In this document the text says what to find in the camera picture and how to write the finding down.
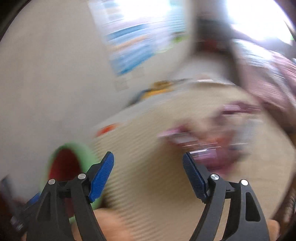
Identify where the green rimmed red bin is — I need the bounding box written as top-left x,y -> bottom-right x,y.
43,141 -> 103,224

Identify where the pinyin wall poster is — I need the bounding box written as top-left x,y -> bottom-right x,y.
87,0 -> 172,77

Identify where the pink torn wrapper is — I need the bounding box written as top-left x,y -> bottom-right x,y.
158,101 -> 261,173

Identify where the yellow toy on floor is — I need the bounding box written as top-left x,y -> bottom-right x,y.
129,78 -> 188,106

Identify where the checkered yellow mat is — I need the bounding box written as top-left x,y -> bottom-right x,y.
93,83 -> 295,240

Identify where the bed with plaid sheet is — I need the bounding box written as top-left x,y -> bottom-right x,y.
230,39 -> 295,133

